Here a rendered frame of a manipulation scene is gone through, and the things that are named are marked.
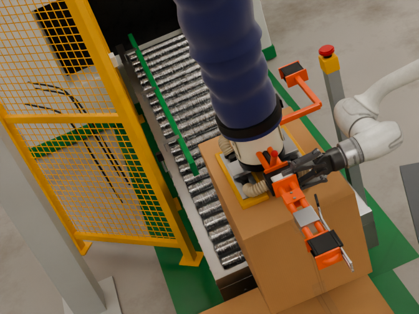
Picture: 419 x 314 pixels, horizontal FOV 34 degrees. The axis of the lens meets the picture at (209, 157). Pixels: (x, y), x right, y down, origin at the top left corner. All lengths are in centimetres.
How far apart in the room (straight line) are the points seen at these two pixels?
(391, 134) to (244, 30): 57
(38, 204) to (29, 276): 105
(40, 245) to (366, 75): 246
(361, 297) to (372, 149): 69
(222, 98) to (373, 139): 49
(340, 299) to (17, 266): 226
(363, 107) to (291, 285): 67
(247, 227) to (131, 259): 175
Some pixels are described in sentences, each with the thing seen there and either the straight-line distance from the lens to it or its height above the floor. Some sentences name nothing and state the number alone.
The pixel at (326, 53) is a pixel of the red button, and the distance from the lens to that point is 307.
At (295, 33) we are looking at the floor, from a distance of 537.
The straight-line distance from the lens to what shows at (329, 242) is 195.
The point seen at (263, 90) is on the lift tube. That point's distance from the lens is 222.
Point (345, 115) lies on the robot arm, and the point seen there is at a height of 124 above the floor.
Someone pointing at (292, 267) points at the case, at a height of 86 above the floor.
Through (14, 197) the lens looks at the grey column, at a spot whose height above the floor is 90.
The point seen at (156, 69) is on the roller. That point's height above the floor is 54.
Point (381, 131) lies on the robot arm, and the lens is 224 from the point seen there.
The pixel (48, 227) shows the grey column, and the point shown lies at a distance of 332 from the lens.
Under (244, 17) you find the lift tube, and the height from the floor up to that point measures 170.
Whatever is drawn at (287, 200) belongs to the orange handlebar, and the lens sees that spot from 211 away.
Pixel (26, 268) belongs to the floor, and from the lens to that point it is 428.
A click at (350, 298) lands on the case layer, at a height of 54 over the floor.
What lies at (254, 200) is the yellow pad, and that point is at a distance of 234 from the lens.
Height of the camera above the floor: 265
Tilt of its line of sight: 37 degrees down
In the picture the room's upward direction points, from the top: 21 degrees counter-clockwise
